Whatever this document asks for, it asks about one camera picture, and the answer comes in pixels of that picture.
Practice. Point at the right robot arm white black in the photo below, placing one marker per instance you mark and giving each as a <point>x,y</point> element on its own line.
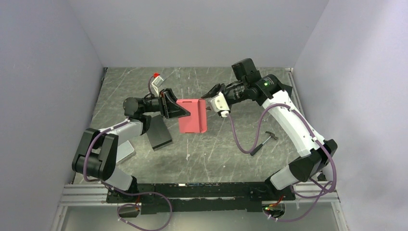
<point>315,152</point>

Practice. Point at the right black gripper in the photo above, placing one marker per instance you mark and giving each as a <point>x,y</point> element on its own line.
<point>214,91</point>

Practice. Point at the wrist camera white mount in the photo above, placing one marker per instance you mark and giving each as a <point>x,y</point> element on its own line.
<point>219,105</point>
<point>157,82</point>

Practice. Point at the red cardboard paper box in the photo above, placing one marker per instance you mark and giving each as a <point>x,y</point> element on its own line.
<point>196,122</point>

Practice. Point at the black box near right wall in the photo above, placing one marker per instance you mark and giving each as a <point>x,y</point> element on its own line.
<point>287,89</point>

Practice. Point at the hammer with black handle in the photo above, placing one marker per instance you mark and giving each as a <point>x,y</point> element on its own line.
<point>257,148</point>

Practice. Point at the aluminium frame rail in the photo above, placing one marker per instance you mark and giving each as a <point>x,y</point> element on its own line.
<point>83,195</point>

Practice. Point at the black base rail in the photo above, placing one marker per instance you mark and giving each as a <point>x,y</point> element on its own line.
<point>198,197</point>

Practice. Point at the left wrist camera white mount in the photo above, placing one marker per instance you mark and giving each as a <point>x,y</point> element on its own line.
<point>157,82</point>

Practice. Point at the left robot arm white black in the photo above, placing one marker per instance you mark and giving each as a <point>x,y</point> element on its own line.
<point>96,154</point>

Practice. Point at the black box near left arm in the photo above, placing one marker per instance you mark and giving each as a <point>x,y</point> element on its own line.
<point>158,133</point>

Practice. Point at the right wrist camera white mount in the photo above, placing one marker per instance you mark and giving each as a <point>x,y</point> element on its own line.
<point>219,105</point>

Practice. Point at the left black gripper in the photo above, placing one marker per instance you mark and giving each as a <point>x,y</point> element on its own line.
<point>168,104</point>

